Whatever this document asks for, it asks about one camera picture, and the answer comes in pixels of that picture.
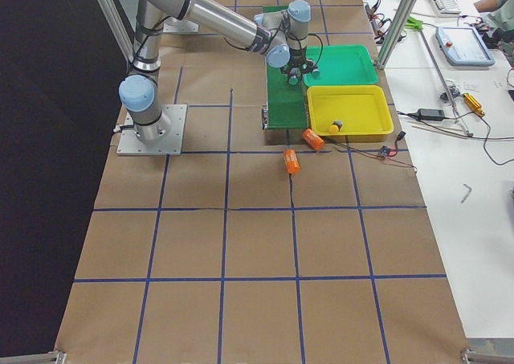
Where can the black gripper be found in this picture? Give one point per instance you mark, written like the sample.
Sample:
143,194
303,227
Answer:
295,67

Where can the allen key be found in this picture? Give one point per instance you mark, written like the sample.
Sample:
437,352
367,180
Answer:
467,193

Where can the small motor controller board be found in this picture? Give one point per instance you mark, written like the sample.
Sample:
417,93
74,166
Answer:
386,152

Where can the orange cylinder with white numbers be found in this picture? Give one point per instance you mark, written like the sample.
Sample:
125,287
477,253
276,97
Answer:
291,161

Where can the teach pendant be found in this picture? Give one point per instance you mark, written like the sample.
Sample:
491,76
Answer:
463,47

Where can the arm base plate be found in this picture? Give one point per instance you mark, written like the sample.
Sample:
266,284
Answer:
174,26
162,138

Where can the black power adapter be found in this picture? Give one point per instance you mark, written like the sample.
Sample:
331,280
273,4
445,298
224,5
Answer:
430,114

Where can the yellow mushroom push button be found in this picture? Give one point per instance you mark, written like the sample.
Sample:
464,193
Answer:
335,128

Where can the aluminium frame post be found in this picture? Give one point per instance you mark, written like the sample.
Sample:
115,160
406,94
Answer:
394,32

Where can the yellow plastic tray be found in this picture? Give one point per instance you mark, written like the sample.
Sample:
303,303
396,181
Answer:
362,109

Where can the green plastic tray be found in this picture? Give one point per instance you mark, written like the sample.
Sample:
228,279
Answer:
342,65

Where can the gold resistor block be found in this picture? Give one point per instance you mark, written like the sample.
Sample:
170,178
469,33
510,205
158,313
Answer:
473,104

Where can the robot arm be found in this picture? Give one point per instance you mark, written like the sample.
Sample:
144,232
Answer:
138,91

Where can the green conveyor belt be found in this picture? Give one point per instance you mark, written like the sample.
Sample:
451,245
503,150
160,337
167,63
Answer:
285,103

